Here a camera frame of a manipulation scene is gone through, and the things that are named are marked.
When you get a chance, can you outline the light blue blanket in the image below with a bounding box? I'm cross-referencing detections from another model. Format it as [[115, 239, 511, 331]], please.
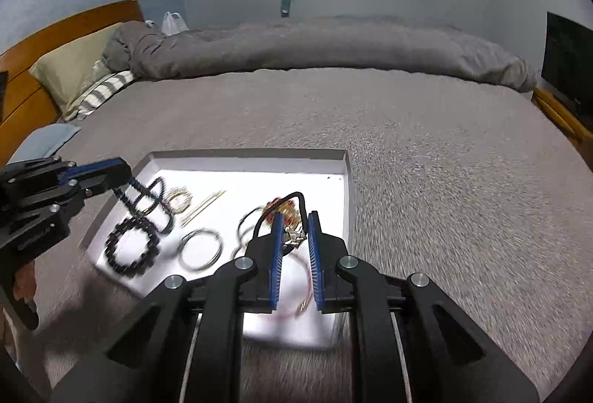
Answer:
[[9, 122, 82, 165]]

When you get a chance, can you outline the grey duvet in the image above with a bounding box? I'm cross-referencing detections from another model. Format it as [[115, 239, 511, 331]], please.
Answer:
[[103, 16, 538, 93]]

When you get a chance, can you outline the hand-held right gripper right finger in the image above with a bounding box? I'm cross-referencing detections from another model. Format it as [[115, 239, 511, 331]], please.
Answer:
[[308, 211, 540, 403]]

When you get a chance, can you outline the striped pillow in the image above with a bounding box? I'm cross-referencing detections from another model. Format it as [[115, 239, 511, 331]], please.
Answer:
[[65, 69, 137, 122]]

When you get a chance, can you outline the grey speckled blanket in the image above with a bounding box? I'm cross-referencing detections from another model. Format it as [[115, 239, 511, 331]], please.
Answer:
[[19, 67, 589, 403]]

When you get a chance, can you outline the blue and black braided bracelet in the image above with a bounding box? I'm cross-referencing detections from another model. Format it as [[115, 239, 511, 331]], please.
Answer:
[[111, 176, 176, 233]]

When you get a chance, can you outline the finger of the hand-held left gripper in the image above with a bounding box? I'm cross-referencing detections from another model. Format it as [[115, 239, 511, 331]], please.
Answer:
[[75, 165, 134, 199], [58, 157, 129, 184]]

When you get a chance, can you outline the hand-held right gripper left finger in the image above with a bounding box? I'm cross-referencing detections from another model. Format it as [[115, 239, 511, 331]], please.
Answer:
[[49, 212, 284, 403]]

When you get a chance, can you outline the grey shallow cardboard box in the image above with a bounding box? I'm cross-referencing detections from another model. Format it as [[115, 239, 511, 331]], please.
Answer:
[[80, 148, 357, 350]]

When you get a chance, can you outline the wooden stand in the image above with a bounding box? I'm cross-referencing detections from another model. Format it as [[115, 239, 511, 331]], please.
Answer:
[[532, 85, 593, 153]]

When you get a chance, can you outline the person's left hand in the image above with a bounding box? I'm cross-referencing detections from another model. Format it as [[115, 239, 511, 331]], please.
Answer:
[[13, 261, 38, 304]]

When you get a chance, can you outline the black monitor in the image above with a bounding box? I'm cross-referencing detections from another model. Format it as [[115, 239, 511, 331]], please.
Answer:
[[541, 11, 593, 119]]

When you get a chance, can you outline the wooden headboard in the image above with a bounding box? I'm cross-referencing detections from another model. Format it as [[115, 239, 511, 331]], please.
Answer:
[[0, 0, 145, 153]]

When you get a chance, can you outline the thin dark bangle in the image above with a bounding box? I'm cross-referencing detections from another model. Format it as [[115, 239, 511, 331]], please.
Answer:
[[234, 206, 267, 258]]

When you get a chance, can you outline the olive pillow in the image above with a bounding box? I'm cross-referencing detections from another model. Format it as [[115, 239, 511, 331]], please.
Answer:
[[29, 22, 126, 114]]

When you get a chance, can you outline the gold chain bracelet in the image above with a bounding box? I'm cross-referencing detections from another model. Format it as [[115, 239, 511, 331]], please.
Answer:
[[164, 186, 193, 215]]

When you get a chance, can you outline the red flower brooch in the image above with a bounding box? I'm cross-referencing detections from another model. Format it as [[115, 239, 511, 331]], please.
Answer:
[[262, 196, 307, 233]]

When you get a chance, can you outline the white plastic bag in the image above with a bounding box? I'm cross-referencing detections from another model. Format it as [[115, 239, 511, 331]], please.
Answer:
[[160, 11, 189, 35]]

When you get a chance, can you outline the gold bar hair clip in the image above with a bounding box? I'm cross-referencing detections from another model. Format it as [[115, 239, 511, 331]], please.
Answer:
[[180, 190, 228, 228]]

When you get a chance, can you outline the pink braided cord bracelet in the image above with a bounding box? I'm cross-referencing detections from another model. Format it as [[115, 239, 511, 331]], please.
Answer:
[[271, 224, 325, 325]]

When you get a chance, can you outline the dark wooden bead bracelet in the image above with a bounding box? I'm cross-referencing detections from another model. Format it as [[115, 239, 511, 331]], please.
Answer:
[[104, 218, 160, 278]]

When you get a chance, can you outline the silver bangle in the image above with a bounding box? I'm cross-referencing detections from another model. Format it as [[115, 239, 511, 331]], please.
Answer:
[[178, 228, 224, 271]]

